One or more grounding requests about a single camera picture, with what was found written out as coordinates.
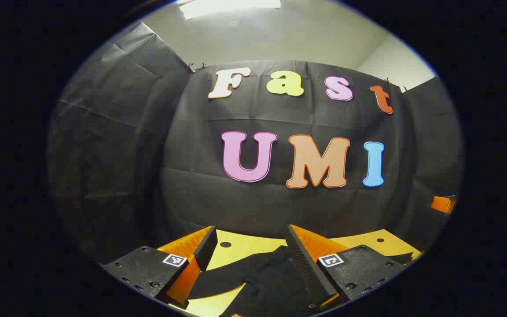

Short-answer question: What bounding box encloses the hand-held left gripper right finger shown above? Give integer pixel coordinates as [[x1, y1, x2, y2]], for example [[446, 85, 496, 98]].
[[286, 224, 408, 311]]

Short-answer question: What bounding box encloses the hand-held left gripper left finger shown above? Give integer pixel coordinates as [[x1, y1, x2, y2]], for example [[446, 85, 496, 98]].
[[99, 226, 218, 309]]

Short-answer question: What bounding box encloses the black collared garment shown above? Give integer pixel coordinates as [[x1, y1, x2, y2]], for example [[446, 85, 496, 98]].
[[187, 246, 414, 317]]

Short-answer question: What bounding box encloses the ceiling light panel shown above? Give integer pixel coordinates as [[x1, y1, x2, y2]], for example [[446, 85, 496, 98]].
[[179, 0, 282, 20]]

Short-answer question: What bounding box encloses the black backdrop cloth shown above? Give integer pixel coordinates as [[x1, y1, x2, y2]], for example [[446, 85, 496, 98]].
[[47, 21, 463, 265]]

